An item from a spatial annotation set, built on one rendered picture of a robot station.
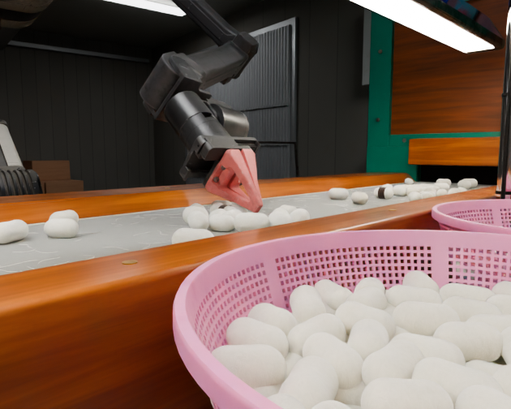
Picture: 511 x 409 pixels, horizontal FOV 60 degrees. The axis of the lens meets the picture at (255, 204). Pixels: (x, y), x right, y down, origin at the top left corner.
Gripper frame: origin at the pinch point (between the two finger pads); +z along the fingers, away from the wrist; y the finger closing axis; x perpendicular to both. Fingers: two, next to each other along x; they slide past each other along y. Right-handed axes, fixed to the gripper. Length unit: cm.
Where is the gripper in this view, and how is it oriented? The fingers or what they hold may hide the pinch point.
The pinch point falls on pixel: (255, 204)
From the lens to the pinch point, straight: 54.2
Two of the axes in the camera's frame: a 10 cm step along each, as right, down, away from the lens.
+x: -4.7, 7.0, 5.4
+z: 5.4, 7.1, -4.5
